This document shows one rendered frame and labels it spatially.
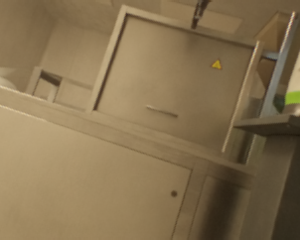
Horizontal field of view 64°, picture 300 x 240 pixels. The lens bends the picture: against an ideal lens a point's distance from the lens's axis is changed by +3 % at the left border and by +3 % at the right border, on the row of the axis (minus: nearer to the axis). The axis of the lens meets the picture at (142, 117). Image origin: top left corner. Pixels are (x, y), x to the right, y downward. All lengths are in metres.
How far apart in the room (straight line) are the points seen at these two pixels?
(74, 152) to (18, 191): 0.25
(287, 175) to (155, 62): 0.73
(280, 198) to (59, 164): 0.71
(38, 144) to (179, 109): 0.60
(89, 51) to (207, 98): 4.62
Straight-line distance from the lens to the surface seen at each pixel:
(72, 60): 5.61
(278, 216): 0.64
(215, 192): 0.91
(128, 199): 0.91
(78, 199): 0.95
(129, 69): 1.13
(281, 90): 1.34
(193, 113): 1.08
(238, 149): 1.18
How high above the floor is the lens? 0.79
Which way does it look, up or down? 4 degrees up
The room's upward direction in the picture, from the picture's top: 18 degrees clockwise
